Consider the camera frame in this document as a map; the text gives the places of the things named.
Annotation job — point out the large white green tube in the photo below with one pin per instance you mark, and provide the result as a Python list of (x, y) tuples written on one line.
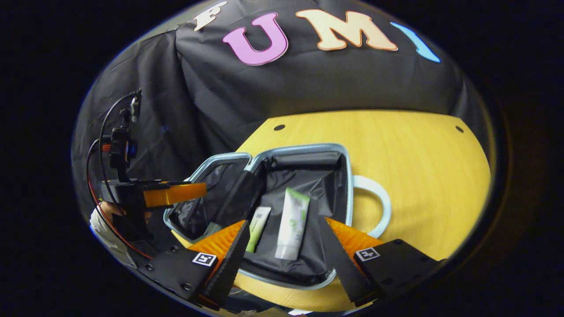
[(291, 224)]

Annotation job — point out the black backdrop cloth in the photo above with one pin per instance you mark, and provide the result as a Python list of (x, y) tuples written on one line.
[(330, 79)]

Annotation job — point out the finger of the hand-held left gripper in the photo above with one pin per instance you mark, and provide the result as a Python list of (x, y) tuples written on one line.
[(176, 194)]

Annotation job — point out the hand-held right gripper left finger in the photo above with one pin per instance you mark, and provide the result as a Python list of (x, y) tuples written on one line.
[(233, 259)]

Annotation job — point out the small green tube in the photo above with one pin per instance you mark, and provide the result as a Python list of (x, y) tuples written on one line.
[(259, 226)]

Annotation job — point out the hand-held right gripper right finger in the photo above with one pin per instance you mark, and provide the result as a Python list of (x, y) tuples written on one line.
[(341, 268)]

